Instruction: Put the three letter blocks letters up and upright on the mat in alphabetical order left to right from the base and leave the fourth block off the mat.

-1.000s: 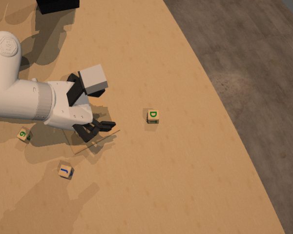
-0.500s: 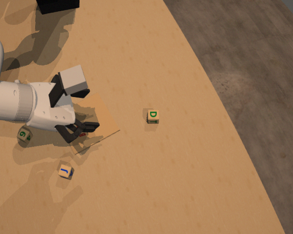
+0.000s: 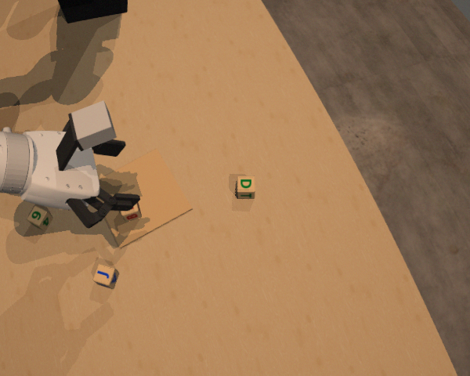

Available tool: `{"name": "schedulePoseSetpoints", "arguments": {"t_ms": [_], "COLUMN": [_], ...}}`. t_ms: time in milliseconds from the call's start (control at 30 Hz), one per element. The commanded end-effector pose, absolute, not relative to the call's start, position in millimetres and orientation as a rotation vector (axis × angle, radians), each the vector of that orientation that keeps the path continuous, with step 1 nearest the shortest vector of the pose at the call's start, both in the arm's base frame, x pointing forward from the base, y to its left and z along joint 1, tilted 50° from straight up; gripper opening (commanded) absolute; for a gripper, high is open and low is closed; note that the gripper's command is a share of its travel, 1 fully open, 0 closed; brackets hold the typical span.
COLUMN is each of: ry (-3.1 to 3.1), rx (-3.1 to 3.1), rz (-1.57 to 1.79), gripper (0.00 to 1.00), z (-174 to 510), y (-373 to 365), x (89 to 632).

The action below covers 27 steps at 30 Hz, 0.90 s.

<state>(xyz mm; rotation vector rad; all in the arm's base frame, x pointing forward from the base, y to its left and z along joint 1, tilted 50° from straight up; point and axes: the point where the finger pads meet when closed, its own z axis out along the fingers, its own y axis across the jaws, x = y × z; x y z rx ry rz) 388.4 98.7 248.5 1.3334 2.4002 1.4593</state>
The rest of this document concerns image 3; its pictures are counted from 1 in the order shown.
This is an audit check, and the tan flat mat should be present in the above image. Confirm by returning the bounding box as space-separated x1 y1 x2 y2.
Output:
99 149 192 248

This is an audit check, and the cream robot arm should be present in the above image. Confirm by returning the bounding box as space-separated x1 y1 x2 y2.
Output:
0 100 117 193

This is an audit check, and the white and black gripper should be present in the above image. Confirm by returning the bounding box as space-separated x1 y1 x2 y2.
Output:
18 119 140 228

